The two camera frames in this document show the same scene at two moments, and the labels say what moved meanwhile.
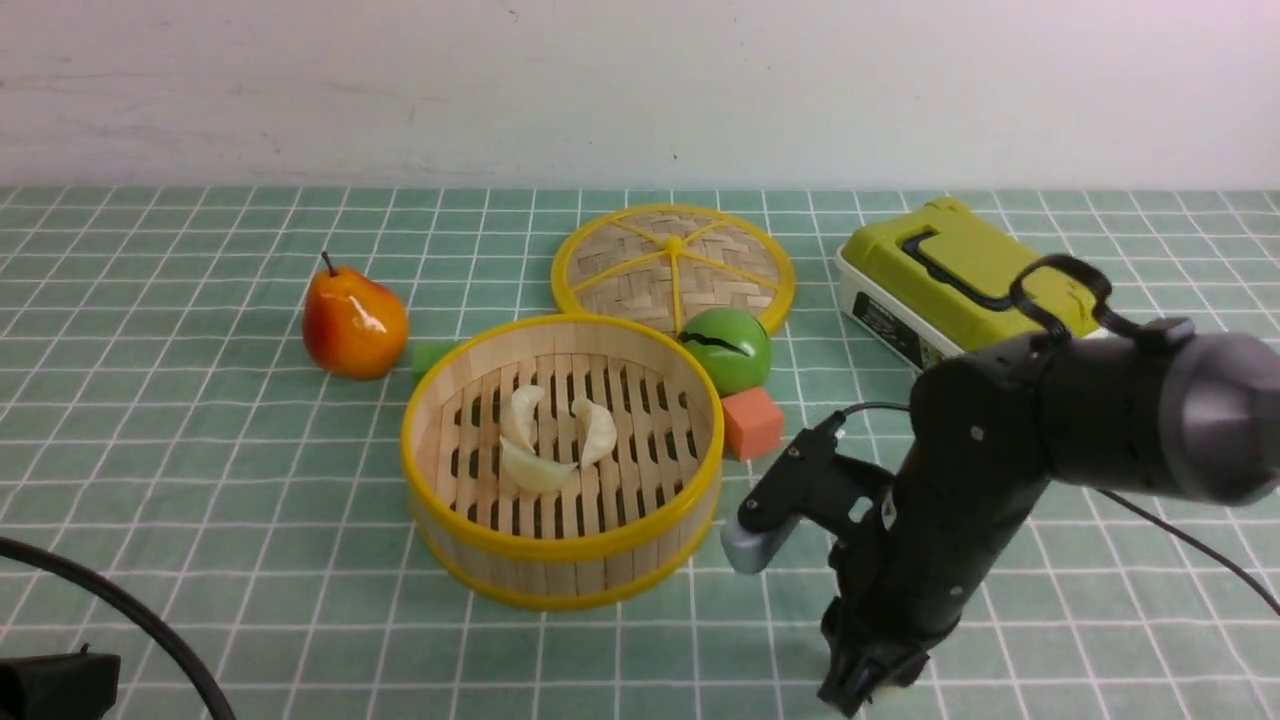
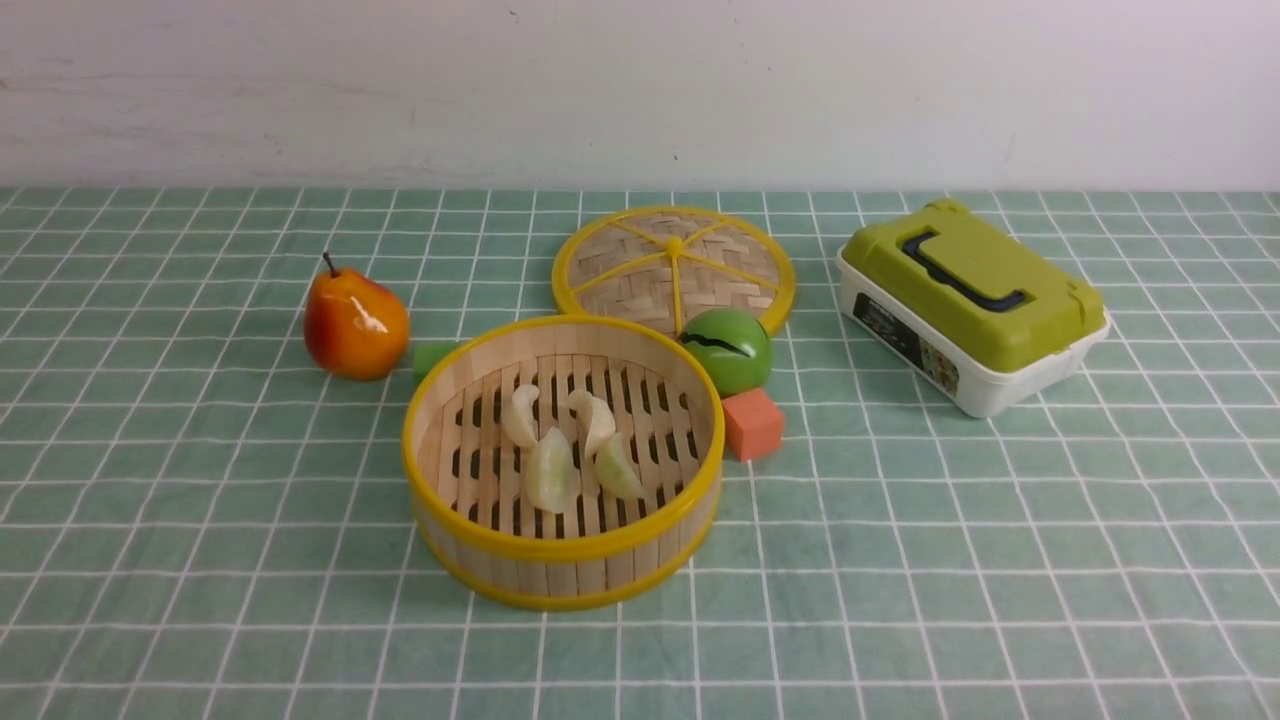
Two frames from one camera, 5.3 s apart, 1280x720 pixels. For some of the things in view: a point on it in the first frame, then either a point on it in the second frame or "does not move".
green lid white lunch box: [932, 282] does not move
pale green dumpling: [597, 432] -> [616, 471]
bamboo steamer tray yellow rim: [622, 523] does not move
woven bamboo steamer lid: [664, 265] does not move
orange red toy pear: [355, 327] does not move
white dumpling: [529, 471] -> [596, 421]
